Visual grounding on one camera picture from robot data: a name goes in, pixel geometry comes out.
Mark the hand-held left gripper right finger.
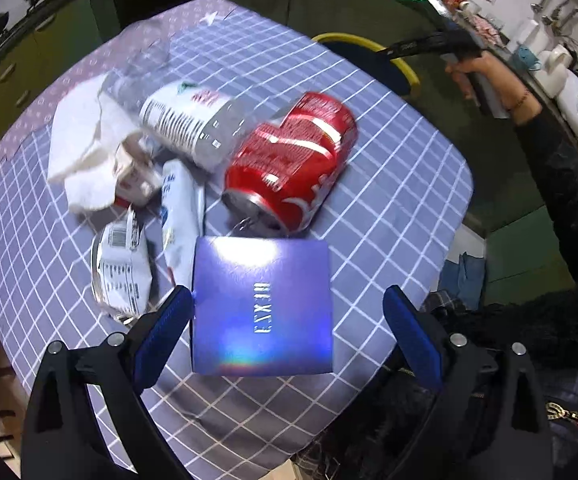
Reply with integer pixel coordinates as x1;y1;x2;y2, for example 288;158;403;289
382;284;554;480

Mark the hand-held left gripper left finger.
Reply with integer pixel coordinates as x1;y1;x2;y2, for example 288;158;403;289
20;285;195;480

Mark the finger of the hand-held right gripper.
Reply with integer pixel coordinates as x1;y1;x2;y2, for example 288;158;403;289
375;34;450;59

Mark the yellow rimmed trash bin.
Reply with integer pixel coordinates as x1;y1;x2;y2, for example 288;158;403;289
311;32;418;97

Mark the shiny blue cardboard box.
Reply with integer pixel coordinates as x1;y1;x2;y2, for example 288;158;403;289
190;236;334;377

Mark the crushed red soda can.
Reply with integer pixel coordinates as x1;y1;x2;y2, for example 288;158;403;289
220;91;359;237

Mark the clear plastic bottle white label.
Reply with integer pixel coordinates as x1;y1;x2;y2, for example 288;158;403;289
100;35;262;173

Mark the white tissue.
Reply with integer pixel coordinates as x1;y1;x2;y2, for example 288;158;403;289
46;74;142;213

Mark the person's right forearm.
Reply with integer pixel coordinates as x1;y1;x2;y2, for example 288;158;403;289
513;104;578;286

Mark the person's right hand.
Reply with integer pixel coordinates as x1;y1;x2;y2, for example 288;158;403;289
444;52;544;125

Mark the teal cup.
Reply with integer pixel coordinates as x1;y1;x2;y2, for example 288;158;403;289
513;44;543;72

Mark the blue cloth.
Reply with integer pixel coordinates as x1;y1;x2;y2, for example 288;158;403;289
441;252;487;307

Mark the crumpled silver snack packet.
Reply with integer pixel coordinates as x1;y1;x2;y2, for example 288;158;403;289
90;208;154;321

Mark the white jug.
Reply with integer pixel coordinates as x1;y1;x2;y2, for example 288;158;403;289
548;44;576;97

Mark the person's black fuzzy clothing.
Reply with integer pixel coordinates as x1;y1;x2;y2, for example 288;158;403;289
294;272;578;480

